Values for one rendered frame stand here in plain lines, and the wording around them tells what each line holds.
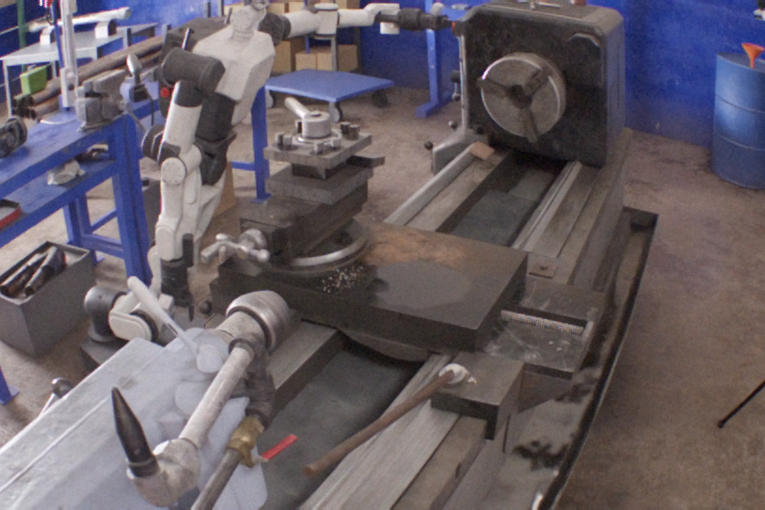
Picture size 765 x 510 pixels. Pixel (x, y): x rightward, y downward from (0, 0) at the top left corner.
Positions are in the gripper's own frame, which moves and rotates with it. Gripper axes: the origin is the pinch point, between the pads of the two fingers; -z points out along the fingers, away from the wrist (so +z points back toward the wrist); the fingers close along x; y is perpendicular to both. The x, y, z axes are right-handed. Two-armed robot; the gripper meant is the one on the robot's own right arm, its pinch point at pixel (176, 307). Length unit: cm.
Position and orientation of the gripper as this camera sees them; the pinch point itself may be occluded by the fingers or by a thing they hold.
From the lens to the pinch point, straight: 232.0
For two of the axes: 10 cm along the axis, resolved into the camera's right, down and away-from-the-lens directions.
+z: 1.0, -8.4, -5.3
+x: 9.6, 2.3, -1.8
